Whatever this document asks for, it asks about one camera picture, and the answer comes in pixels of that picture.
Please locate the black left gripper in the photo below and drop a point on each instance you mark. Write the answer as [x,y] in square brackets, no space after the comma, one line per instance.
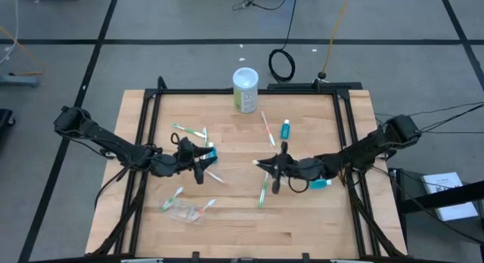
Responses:
[170,165]

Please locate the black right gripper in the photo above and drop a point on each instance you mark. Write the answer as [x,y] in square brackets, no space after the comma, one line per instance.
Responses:
[314,168]

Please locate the orange white toothbrush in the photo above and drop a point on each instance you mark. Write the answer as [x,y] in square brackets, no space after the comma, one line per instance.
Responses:
[207,206]
[267,127]
[256,162]
[216,176]

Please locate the small blue mouthwash bottle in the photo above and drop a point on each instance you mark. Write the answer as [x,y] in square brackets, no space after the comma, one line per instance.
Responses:
[284,131]
[214,154]
[318,184]

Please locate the green white toothbrush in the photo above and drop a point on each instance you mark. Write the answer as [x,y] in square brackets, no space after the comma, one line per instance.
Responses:
[263,193]
[189,130]
[205,133]
[172,199]

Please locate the clear plastic cup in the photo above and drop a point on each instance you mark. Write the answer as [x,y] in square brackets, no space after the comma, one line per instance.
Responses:
[183,212]

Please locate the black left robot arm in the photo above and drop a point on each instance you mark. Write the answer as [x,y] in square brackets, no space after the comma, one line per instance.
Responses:
[109,142]

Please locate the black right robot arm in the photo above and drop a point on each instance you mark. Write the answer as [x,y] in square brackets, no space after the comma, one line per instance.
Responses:
[370,146]

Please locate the white green wipes canister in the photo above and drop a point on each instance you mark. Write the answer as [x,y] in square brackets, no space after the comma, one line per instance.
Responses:
[246,100]

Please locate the black side stand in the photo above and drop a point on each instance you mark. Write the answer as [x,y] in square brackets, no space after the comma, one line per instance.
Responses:
[435,198]

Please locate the white paper booklet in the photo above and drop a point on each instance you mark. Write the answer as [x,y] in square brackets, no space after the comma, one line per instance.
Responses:
[442,181]

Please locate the grey blue floor base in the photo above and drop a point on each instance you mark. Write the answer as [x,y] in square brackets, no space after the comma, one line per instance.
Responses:
[19,81]

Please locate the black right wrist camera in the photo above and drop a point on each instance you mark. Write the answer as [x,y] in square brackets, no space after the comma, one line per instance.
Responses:
[293,164]

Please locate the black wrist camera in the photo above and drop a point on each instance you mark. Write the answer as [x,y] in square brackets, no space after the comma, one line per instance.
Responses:
[183,146]
[293,164]

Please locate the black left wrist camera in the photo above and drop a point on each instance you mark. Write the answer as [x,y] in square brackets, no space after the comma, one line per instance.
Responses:
[183,146]

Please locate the black aluminium table frame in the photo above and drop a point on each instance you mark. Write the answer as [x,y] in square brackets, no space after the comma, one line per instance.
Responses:
[189,91]

